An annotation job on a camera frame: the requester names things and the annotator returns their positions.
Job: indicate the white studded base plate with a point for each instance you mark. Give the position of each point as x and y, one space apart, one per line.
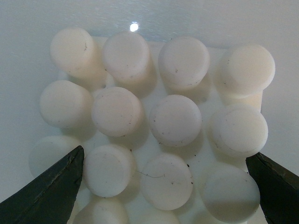
166 127

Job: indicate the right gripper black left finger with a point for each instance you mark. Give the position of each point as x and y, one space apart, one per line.
49 198

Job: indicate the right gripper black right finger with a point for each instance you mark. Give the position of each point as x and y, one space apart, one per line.
279 189

